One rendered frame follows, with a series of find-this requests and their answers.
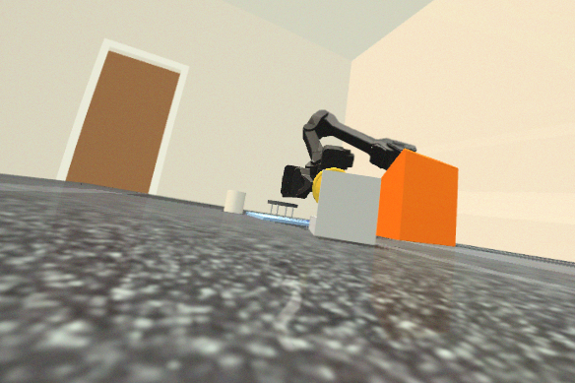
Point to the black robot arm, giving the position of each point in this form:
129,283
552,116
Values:
323,123

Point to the yellow round plate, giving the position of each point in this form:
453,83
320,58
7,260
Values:
317,183

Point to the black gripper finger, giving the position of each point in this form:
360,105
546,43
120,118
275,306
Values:
301,190

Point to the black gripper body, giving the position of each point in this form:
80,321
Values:
287,180

